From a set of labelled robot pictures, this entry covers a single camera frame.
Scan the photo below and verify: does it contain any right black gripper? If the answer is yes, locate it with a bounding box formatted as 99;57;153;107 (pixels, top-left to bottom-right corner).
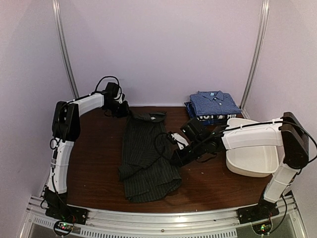
169;139;206;168

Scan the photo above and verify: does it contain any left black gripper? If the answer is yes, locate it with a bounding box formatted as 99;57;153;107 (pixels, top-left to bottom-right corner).
105;101;132;119

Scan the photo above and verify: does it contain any dark striped long sleeve shirt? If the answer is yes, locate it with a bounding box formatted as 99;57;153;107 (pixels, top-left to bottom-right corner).
118;112;182;203

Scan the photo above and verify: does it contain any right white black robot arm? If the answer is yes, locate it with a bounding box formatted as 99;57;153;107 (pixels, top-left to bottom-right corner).
170;112;312;219

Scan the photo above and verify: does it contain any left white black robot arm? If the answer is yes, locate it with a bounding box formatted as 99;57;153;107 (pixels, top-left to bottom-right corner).
45;89;129;220

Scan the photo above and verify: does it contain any dark blue printed folded shirt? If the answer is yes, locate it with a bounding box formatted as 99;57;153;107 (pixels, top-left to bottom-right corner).
184;102;242;125

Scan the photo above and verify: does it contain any blue checked folded shirt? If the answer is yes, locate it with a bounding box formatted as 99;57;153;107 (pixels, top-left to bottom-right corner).
190;91;241;117

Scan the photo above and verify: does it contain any white plastic bin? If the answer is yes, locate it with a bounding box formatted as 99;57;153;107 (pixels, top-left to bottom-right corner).
222;118;282;178

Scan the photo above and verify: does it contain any right circuit board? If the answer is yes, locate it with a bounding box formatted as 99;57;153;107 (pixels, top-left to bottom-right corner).
252;221;272;236

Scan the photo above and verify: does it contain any circuit board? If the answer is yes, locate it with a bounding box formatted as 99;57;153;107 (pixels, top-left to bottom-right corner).
252;221;272;236
53;221;74;235

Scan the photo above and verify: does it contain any left circuit board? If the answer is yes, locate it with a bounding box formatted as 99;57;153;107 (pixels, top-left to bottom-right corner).
53;221;74;235

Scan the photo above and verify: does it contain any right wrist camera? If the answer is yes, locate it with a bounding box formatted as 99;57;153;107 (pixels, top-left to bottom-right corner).
171;133;189;150

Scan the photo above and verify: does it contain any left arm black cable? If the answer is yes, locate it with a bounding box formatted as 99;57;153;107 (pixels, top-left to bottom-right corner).
95;75;123;95

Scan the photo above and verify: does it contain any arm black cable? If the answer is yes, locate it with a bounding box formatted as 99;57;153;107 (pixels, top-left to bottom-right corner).
154;131;176;161
95;75;123;95

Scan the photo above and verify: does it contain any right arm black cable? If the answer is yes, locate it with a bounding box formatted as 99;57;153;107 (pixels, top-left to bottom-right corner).
154;131;176;161

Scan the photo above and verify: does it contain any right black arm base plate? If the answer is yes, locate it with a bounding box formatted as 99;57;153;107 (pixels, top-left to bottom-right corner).
237;204;279;224

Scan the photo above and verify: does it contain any right aluminium frame post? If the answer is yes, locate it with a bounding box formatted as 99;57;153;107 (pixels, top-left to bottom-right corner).
240;0;270;117

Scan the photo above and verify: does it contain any aluminium frame post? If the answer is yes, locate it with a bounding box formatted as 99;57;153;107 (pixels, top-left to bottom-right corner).
240;0;270;117
52;0;79;99

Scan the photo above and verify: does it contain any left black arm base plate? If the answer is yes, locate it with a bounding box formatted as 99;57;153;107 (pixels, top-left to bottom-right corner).
45;206;88;225

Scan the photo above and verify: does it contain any front aluminium rail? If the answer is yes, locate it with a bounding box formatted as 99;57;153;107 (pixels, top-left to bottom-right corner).
18;195;308;238

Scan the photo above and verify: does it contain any left aluminium frame post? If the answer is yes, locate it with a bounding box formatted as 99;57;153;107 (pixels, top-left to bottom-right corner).
52;0;79;99

